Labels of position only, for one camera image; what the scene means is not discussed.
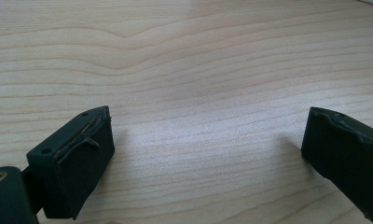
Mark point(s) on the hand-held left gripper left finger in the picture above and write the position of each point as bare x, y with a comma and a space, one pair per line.
72, 168

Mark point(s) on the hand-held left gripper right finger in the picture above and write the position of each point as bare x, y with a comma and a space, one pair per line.
346, 158

